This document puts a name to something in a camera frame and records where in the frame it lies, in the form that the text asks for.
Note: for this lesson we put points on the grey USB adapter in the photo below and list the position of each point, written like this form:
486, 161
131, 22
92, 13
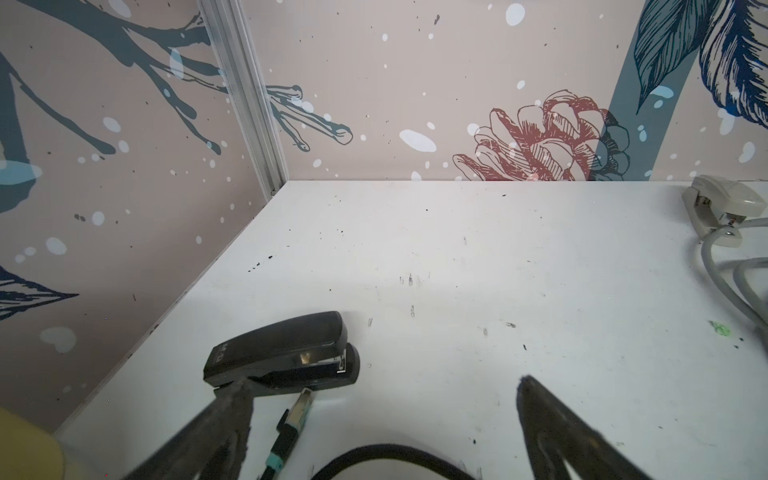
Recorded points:
714, 202

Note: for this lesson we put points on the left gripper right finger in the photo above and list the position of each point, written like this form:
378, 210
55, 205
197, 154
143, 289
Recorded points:
559, 442

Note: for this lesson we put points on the black stapler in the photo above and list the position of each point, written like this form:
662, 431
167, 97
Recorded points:
310, 351

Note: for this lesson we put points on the yellow cup with markers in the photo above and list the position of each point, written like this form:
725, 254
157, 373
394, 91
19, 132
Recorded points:
28, 452

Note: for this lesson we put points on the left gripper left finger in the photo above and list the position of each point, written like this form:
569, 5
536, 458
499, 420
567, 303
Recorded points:
211, 446

